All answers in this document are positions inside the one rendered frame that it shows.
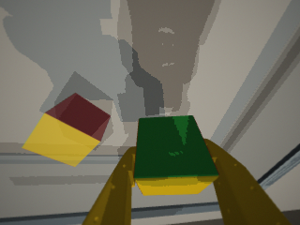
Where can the multicoloured cube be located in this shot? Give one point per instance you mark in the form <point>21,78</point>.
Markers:
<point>172,157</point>

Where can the transparent yellow and blue cube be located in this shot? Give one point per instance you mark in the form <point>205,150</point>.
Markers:
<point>69,131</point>

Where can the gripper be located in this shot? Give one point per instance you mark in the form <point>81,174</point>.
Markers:
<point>242,201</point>

